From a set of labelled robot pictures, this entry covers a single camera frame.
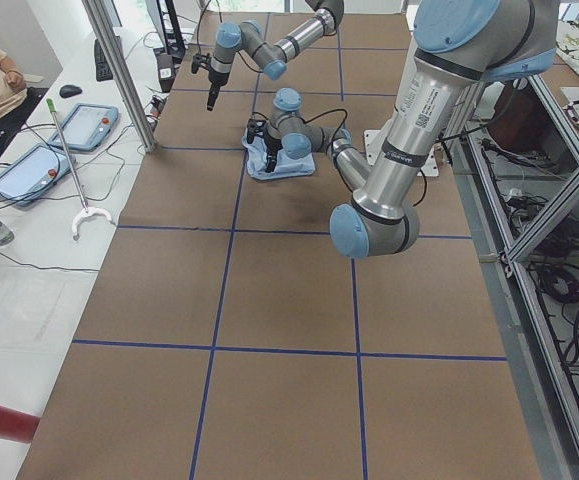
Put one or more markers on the aluminium frame rack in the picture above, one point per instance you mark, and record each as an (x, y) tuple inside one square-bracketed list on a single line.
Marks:
[(519, 169)]

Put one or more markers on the blue teach pendant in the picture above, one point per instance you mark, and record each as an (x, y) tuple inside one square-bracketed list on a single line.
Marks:
[(87, 125), (33, 174)]

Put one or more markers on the aluminium frame post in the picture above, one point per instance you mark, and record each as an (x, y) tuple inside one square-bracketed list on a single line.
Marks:
[(102, 27)]

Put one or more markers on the black keyboard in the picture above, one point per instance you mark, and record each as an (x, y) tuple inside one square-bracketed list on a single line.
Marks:
[(103, 70)]

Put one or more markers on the white central pedestal column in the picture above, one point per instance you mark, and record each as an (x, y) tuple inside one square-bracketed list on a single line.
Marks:
[(374, 140)]

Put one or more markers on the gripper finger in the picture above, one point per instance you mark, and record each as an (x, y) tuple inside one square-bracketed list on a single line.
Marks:
[(272, 162), (268, 164), (209, 101), (215, 91)]

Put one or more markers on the black power adapter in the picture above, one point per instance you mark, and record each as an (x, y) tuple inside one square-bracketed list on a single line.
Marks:
[(166, 71)]

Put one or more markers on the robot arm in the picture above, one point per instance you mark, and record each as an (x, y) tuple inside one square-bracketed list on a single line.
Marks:
[(272, 59), (457, 43)]

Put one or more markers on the far blue teach pendant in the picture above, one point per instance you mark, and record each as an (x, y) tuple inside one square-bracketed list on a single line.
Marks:
[(87, 125)]

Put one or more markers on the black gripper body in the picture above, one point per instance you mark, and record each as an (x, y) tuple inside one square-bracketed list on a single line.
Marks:
[(216, 75), (272, 142)]

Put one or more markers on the black computer mouse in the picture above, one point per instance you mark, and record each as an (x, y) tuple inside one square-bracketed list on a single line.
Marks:
[(69, 90)]

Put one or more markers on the reacher grabber stick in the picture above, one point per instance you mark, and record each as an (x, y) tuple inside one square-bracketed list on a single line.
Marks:
[(87, 211)]

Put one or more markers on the red cylinder tube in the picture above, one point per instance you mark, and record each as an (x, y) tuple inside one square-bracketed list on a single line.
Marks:
[(17, 426)]

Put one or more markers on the light blue t-shirt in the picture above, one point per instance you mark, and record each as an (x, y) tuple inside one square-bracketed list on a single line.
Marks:
[(293, 160)]

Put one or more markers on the near blue teach pendant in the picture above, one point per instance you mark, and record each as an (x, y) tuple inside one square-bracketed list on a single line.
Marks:
[(33, 174)]

